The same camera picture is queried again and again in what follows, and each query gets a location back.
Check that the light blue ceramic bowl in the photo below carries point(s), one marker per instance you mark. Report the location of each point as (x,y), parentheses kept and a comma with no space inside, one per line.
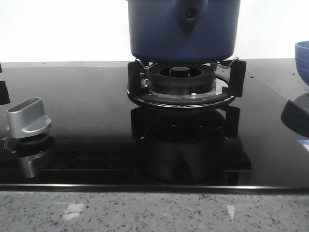
(302,60)

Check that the dark blue cooking pot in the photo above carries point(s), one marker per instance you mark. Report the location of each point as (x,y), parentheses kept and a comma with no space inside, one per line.
(183,31)

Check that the black pot support grate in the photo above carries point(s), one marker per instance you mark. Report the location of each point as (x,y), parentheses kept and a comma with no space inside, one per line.
(229,81)

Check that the black gas burner head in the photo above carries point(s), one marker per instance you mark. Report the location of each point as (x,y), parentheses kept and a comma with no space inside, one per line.
(179,81)

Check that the black glass cooktop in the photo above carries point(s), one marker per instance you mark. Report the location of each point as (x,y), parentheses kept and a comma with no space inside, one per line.
(100,141)

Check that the silver stove control knob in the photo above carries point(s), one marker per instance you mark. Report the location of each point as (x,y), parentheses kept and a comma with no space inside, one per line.
(27,119)

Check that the black left burner grate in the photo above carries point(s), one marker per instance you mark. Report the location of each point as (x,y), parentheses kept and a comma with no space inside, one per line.
(4,95)

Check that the blue white cooktop sticker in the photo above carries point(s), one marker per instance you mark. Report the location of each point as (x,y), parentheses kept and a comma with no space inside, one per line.
(304,143)

